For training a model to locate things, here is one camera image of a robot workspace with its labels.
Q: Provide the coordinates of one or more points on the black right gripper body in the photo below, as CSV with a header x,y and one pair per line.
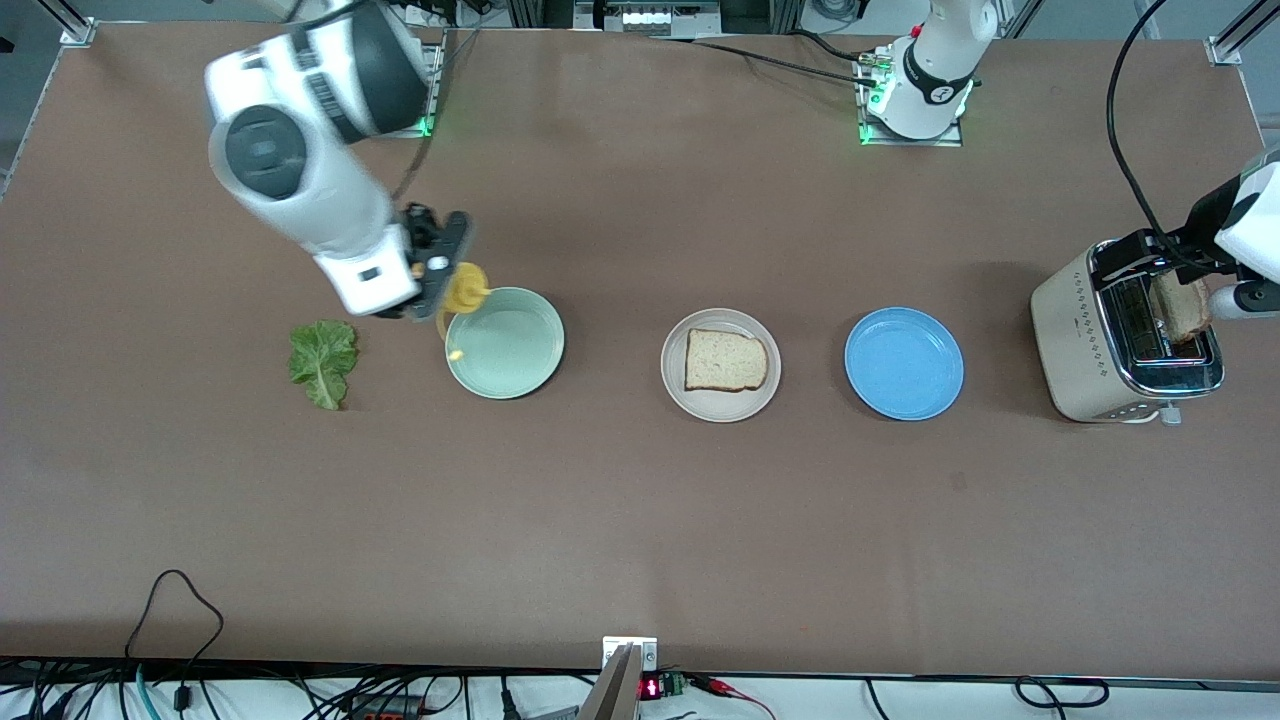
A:
x,y
418,228

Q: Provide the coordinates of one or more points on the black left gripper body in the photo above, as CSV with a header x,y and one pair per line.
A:
x,y
1203,218

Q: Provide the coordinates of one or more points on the yellow squeeze bottle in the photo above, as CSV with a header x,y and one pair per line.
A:
x,y
465,290

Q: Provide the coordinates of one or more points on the brown crust bread slice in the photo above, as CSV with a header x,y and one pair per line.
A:
x,y
1182,310
725,362

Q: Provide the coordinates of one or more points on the green lettuce leaf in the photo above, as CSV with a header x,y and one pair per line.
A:
x,y
322,365

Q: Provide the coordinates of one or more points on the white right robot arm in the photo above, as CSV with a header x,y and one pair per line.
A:
x,y
320,190

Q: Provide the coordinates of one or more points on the mint green plate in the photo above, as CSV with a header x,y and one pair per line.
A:
x,y
515,350

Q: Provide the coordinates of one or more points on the blue plate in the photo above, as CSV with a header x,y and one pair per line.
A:
x,y
905,363

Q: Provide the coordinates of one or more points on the beige plate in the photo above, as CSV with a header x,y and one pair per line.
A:
x,y
720,408

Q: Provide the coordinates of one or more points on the beige chrome toaster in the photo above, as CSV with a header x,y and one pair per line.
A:
x,y
1075,340

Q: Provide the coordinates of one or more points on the red LED display module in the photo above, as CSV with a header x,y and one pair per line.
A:
x,y
662,687

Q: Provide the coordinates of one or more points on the red clip lead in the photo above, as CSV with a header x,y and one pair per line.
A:
x,y
720,686

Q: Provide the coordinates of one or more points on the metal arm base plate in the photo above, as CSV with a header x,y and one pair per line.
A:
x,y
432,90
915,142

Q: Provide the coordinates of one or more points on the aluminium frame corner bracket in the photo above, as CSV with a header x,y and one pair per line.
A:
x,y
75,30
1222,50

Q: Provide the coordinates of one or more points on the lit device on frame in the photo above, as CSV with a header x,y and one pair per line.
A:
x,y
645,17

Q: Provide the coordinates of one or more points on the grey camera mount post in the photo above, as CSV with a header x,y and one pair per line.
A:
x,y
615,690

